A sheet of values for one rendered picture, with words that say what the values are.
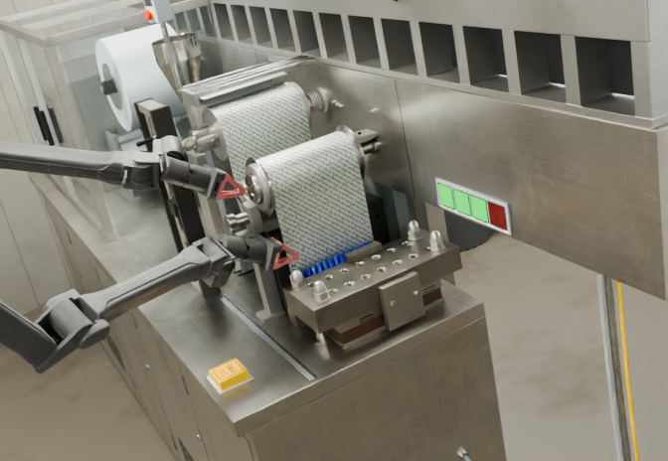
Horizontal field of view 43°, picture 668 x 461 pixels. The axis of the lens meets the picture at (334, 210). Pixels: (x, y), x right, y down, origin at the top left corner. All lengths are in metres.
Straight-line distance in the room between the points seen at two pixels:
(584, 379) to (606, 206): 1.85
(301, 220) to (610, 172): 0.80
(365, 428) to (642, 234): 0.82
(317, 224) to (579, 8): 0.88
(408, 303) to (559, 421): 1.27
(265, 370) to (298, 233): 0.33
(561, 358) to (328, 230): 1.61
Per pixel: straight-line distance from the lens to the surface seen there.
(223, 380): 1.90
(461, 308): 2.02
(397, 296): 1.93
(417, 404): 2.03
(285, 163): 1.97
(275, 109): 2.18
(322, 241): 2.04
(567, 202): 1.59
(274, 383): 1.89
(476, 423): 2.18
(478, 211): 1.81
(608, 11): 1.39
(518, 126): 1.63
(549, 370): 3.37
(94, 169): 1.92
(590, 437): 3.04
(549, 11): 1.49
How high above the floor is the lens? 1.90
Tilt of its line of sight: 22 degrees down
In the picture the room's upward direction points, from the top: 12 degrees counter-clockwise
